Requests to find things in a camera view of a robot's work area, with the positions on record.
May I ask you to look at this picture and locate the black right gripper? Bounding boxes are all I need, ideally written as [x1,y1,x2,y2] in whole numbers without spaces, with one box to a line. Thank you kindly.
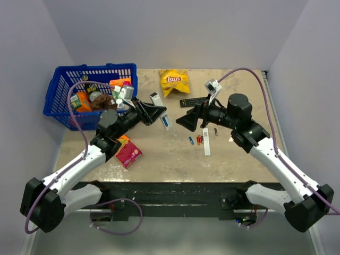
[176,93,238,131]

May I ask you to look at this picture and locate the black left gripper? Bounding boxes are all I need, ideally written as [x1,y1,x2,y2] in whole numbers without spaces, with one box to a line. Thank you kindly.
[114,96,166,139]

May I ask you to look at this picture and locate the white remote control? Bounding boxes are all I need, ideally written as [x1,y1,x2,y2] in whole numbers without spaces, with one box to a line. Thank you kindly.
[149,91,173,130]

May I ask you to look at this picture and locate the white remote battery cover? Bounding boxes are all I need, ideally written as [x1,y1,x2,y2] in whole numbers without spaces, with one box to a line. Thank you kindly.
[202,128,211,156]

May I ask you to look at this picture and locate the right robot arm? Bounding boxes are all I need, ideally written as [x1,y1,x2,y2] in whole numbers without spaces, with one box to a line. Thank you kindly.
[176,93,334,232]

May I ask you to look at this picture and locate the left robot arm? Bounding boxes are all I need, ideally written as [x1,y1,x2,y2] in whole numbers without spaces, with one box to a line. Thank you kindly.
[20,98,167,234]

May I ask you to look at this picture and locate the black TV remote control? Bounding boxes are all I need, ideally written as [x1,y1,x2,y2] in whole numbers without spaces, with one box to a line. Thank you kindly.
[180,97,207,108]

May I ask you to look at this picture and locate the small white-capped bottle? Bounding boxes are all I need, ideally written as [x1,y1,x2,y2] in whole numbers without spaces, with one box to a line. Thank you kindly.
[115,98,124,110]

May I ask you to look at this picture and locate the yellow Lays chips bag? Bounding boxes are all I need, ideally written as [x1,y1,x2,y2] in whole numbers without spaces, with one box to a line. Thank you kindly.
[158,69,191,97]

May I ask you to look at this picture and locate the orange green snack box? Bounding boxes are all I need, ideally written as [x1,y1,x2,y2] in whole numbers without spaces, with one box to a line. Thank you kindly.
[109,78,132,88]

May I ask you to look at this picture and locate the pink orange candy box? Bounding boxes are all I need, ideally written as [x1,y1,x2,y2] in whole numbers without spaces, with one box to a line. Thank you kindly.
[115,135,142,169]

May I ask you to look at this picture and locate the brown round package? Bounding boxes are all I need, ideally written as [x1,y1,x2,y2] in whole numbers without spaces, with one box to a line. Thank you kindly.
[91,94,117,111]

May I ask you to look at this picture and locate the dark glass bottle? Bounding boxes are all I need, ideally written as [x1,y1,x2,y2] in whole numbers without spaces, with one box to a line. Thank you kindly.
[84,83,101,102]

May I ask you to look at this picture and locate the orange juice carton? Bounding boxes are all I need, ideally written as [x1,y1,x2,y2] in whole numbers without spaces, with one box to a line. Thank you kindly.
[70,91,92,112]

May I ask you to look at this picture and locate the blue plastic shopping basket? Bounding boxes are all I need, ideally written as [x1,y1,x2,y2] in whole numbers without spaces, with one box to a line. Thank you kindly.
[43,63,138,131]

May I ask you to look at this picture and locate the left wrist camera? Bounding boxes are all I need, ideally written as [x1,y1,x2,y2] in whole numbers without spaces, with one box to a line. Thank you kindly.
[113,86,134,102]

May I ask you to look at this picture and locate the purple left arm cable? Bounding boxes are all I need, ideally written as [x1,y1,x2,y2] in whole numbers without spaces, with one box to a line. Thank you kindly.
[24,81,117,234]

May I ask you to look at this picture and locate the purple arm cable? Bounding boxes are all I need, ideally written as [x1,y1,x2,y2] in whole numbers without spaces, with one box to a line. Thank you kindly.
[24,81,117,234]
[217,67,340,216]

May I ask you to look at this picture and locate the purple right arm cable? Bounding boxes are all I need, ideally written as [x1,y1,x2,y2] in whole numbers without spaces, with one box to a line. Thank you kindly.
[217,67,340,216]

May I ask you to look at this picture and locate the aluminium frame rail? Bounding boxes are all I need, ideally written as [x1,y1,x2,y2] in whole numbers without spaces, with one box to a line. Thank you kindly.
[261,71,326,255]

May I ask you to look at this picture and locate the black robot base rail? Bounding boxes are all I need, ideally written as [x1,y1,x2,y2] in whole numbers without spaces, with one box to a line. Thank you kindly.
[83,182,254,221]

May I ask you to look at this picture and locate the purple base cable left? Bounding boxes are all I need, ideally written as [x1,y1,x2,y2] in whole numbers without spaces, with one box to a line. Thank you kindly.
[89,198,143,236]

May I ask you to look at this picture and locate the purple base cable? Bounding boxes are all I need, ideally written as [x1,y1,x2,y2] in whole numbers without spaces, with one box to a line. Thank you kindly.
[89,198,143,236]
[237,207,269,229]

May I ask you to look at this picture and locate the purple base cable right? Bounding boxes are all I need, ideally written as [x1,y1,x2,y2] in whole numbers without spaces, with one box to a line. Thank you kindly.
[237,207,269,229]

